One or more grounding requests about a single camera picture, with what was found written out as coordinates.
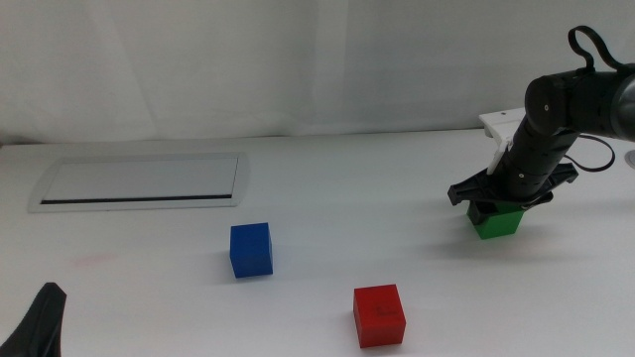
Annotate silver table cable hatch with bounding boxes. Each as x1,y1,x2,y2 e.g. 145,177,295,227
27,151,252,214

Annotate white backdrop curtain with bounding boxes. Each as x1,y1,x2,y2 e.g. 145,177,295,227
0,0,635,146

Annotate blue cube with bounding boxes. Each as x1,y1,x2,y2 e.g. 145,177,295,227
228,221,275,280

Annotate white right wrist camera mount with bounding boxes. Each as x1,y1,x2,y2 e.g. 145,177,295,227
478,107,527,176

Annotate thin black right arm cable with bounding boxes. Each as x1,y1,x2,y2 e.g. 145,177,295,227
565,132,617,174

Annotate green cube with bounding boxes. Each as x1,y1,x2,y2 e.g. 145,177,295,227
465,200,527,241

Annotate red cube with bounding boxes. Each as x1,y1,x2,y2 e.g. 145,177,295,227
352,284,407,349

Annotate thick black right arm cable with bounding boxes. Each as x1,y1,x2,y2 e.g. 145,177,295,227
567,25,629,73

